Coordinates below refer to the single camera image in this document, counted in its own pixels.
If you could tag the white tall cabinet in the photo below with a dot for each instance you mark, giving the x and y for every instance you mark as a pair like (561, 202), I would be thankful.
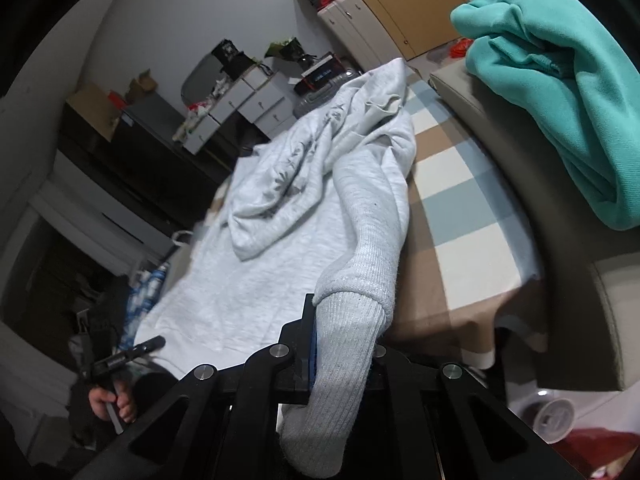
(350, 30)

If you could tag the black bag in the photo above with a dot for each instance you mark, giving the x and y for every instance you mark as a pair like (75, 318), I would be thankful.
(230, 57)

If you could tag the person's left hand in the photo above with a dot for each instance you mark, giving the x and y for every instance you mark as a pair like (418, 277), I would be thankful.
(122, 407)

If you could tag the light grey hoodie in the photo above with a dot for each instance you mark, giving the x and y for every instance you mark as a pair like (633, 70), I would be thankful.
(280, 260)

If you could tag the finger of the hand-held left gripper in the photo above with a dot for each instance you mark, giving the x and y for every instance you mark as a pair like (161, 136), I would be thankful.
(145, 346)

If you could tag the brown wooden door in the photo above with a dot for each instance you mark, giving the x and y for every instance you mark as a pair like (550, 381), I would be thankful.
(400, 5)

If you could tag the grey suitcase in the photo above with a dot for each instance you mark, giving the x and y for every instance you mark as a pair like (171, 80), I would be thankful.
(315, 102)

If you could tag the white low shelf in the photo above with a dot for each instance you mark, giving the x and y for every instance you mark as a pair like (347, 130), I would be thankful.
(85, 210)

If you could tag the white plastic bags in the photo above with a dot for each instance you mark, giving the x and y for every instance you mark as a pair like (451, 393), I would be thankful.
(197, 110)

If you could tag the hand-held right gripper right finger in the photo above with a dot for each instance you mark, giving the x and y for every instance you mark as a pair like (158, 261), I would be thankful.
(395, 375)

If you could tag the small open cardboard box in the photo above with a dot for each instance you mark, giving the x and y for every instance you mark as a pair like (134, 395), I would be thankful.
(141, 85)

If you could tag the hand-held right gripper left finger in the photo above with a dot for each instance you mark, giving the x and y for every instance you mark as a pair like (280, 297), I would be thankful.
(311, 360)

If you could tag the white drawer unit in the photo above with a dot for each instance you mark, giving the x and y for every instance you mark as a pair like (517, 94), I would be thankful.
(222, 115)
(267, 105)

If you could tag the black blue case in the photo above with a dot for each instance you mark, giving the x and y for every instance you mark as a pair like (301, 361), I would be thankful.
(325, 72)

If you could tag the red cloth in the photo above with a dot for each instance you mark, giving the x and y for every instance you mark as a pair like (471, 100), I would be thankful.
(595, 452)

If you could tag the teal garment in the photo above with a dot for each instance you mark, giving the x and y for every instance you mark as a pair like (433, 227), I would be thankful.
(565, 85)

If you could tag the grey rounded panel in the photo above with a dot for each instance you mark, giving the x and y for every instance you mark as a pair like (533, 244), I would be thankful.
(200, 77)

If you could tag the white paper cup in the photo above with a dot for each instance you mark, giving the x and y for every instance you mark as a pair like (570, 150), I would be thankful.
(552, 420)

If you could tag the large cardboard box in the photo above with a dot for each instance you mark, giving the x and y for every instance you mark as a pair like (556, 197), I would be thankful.
(90, 110)

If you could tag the checked bed sheet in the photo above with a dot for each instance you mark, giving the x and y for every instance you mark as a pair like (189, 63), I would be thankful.
(465, 210)

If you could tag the green plant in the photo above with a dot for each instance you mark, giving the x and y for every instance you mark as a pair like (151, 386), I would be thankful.
(282, 49)

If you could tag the blue white patterned bag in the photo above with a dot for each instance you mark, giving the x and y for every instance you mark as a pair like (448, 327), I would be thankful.
(145, 290)

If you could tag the black desk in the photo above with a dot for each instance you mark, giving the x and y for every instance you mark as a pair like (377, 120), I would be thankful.
(150, 180)

